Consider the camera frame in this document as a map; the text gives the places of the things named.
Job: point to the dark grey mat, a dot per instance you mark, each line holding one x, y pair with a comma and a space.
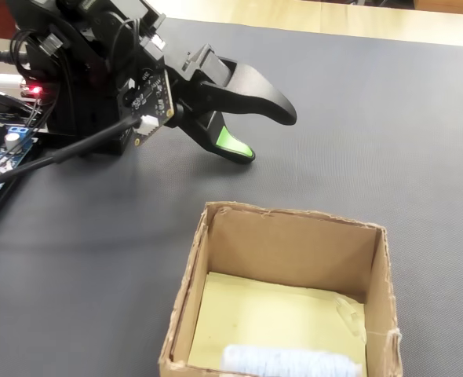
353, 118

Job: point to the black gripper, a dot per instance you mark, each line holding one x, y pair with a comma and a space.
184, 67

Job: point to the black camera circuit board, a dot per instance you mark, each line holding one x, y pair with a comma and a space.
152, 98

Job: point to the open cardboard box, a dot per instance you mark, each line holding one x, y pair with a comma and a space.
294, 247

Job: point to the clear tape strip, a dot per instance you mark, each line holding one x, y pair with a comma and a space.
351, 314

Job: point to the yellow paper sheet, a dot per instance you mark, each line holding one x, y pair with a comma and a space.
274, 318

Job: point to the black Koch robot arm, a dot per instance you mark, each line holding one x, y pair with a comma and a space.
82, 98

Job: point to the light blue yarn-wrapped block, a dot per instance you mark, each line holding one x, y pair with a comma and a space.
290, 361

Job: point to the circuit board with power plug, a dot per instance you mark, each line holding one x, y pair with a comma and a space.
33, 90

